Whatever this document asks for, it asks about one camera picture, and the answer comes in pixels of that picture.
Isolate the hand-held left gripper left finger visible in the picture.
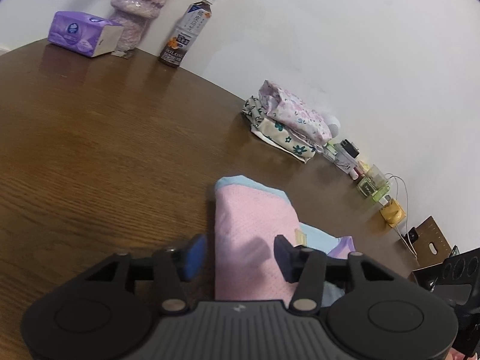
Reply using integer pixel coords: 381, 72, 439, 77
84, 233, 208, 314

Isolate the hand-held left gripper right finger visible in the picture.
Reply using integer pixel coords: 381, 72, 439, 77
274, 234, 394, 313

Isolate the pink and blue sleeveless top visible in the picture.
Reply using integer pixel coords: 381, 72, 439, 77
214, 175, 357, 308

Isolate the brown ruler board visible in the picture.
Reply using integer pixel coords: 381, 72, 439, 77
407, 215, 453, 271

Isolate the yellow mug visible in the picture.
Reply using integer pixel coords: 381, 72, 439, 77
380, 197, 407, 227

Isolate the printed tin box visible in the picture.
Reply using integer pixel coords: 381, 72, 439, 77
334, 150, 357, 173

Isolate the glass cup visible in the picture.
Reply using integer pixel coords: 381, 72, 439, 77
356, 164, 387, 197

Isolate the folded cream floral cloth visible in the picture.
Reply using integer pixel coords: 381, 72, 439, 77
242, 97, 323, 164

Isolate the black charger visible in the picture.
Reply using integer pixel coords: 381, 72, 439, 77
339, 139, 361, 158

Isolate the white robot speaker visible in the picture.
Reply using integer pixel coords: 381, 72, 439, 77
324, 115, 342, 139

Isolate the folded pink floral cloth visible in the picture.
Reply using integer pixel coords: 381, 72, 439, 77
259, 80, 332, 146

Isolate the tea bottle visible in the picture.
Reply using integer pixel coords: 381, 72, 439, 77
158, 0, 216, 69

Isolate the purple tissue box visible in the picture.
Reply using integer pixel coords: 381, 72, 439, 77
47, 10, 124, 58

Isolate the purple fuzzy vase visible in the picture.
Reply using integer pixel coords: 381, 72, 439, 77
109, 0, 188, 51

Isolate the white cable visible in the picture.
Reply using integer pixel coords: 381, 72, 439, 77
384, 173, 419, 259

